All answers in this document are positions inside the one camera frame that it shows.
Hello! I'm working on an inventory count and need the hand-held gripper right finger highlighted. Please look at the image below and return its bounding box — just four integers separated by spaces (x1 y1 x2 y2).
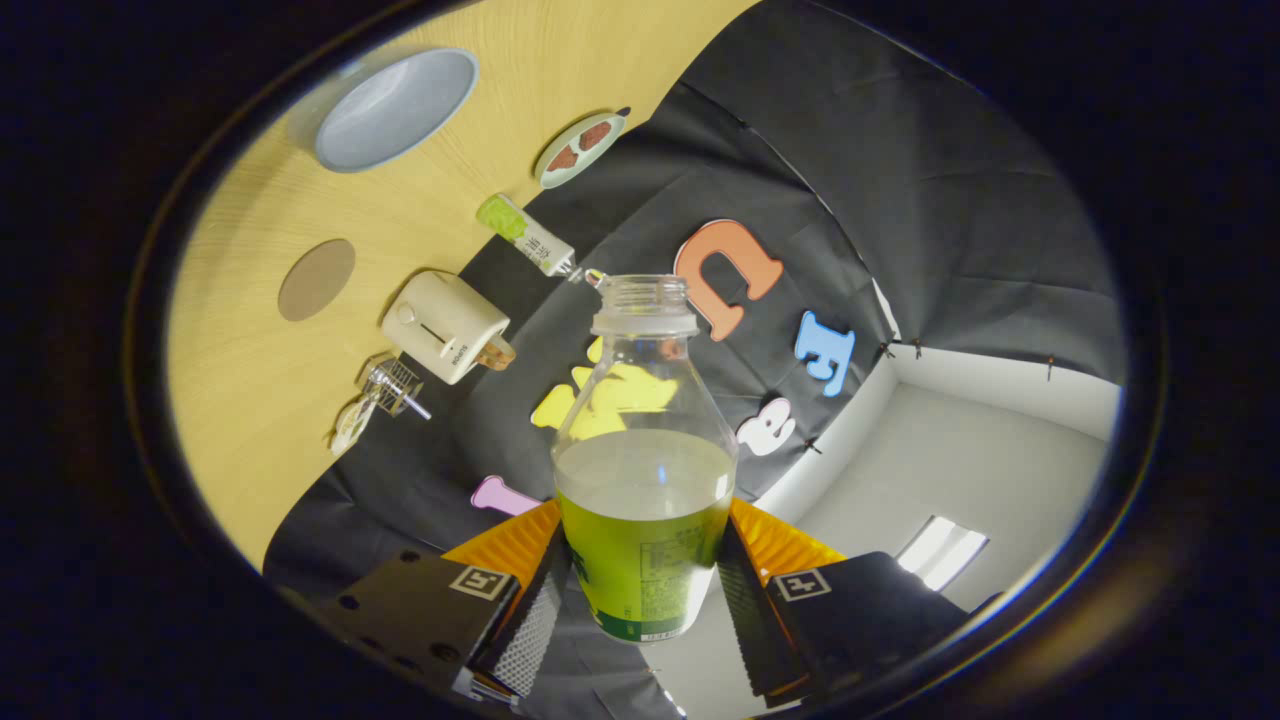
716 497 971 706

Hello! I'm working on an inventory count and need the white toaster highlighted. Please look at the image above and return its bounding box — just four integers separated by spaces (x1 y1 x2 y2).
380 270 512 386

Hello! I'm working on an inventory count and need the metal wire holder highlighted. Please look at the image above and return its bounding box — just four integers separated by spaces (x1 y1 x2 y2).
362 357 423 418

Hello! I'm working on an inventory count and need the pale green plate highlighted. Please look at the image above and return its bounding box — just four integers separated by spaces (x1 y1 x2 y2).
534 107 633 191

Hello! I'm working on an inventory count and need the light grey cup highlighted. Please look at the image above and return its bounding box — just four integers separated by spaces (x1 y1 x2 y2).
314 47 481 174

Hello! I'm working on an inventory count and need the wooden table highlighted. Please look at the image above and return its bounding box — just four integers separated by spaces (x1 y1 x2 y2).
165 0 766 571

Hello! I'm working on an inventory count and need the clear green juice bottle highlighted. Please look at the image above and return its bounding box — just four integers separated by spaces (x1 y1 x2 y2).
551 274 739 643

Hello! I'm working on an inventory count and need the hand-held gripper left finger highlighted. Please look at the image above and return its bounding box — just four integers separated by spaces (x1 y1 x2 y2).
315 500 573 706

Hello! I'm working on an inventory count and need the round brown coaster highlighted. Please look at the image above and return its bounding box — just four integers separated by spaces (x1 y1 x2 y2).
277 238 357 323

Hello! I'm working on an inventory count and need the slim green drink bottle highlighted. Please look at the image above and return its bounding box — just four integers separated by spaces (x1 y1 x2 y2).
475 193 606 289

